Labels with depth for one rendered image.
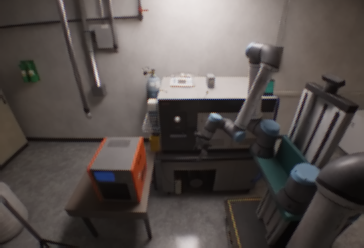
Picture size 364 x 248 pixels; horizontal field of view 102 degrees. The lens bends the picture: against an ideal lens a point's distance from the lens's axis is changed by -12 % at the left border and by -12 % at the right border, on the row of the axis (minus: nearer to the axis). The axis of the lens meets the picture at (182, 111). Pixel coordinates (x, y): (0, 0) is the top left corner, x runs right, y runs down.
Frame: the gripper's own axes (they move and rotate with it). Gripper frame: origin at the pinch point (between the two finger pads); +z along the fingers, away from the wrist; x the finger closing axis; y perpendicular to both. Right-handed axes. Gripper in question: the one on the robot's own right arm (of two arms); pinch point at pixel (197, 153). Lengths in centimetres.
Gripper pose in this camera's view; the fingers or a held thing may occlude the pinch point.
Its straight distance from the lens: 134.9
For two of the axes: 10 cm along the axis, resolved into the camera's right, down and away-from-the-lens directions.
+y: 9.1, 3.0, 2.9
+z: -3.8, 8.8, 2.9
